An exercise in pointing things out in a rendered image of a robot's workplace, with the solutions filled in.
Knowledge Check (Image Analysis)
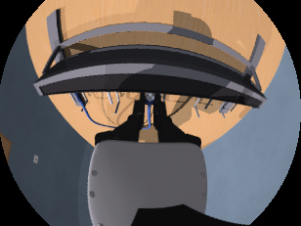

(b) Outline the blue patch cord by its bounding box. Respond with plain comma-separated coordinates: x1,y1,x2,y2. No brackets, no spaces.
77,96,151,129

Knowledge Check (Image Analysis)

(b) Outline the small grey cable plug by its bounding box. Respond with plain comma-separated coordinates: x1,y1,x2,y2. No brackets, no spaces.
145,93,154,105

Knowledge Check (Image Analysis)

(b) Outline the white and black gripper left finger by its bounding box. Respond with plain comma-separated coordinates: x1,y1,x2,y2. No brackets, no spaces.
95,93,146,147

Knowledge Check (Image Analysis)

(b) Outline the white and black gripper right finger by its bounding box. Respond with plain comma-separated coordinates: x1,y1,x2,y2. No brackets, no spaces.
153,94,201,148

